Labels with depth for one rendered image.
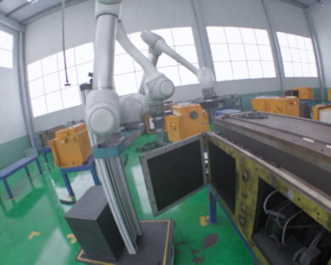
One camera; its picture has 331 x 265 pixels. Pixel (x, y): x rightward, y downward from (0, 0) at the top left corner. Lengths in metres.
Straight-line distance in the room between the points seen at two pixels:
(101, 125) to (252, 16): 13.54
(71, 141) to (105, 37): 2.91
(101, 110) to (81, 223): 1.02
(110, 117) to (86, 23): 11.06
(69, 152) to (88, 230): 2.38
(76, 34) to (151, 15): 4.73
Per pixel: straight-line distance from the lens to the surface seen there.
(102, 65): 0.78
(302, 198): 0.66
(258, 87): 12.31
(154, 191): 1.36
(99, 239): 1.51
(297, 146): 0.72
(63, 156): 3.73
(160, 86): 0.77
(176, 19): 11.19
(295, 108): 4.79
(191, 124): 3.30
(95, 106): 0.70
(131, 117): 1.37
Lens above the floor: 1.59
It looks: 11 degrees down
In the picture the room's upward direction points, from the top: 9 degrees counter-clockwise
